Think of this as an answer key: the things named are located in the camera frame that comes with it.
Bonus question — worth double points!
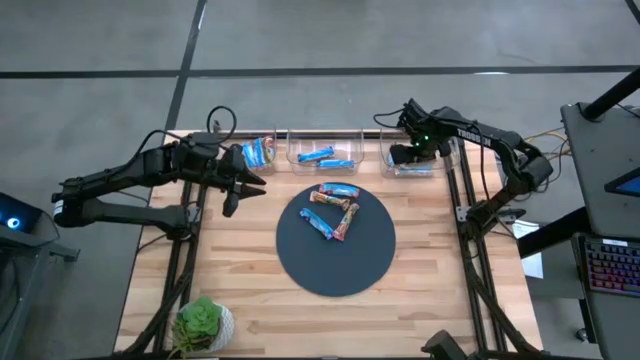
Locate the black device blue light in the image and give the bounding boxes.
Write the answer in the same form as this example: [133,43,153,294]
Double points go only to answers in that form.
[0,192,44,234]

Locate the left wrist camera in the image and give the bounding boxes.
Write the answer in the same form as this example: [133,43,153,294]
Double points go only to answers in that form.
[185,131,221,154]

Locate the clear plastic bin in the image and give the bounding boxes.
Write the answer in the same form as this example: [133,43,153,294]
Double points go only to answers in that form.
[286,129,366,177]
[219,130,279,176]
[378,127,461,180]

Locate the white paper sheet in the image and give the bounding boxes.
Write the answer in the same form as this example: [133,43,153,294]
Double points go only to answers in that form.
[512,219,545,280]

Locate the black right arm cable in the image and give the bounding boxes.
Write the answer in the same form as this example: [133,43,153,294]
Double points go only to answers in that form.
[372,107,409,130]

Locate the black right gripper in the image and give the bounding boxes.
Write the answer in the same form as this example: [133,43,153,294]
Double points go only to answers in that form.
[388,119,454,166]

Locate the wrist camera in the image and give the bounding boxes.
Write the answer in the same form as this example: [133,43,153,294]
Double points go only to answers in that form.
[397,98,431,129]
[185,131,221,154]

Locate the black monitor blue screen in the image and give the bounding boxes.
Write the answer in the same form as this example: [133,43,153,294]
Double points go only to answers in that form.
[603,167,640,199]

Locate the black aluminium rig frame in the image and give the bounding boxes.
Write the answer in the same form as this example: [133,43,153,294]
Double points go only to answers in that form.
[114,127,546,360]

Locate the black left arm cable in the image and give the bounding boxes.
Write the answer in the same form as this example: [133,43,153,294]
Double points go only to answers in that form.
[134,104,239,151]

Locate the succulent in white pot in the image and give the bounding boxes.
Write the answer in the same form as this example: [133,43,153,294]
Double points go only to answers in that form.
[171,296,236,355]

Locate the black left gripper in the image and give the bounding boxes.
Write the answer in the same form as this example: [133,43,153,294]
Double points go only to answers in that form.
[199,145,268,218]

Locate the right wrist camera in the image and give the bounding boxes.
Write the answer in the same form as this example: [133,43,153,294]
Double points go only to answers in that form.
[397,98,431,129]

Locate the dark round plate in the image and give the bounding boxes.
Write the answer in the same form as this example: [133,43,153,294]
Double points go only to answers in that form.
[275,182,397,299]

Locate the grey side desk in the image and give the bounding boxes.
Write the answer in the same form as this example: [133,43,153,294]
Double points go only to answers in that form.
[559,102,640,360]

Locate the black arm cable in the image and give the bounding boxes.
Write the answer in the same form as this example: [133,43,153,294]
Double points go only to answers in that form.
[372,107,409,130]
[134,104,239,151]

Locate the yellow cable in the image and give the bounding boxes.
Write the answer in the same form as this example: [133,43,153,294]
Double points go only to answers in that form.
[507,130,569,184]

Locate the backlit keyboard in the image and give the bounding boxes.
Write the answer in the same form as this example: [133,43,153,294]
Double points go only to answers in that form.
[582,238,640,297]

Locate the black pole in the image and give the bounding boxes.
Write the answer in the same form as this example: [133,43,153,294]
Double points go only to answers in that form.
[582,67,640,122]

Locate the brown red granola bar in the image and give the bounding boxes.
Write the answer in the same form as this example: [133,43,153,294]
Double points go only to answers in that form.
[332,202,361,243]

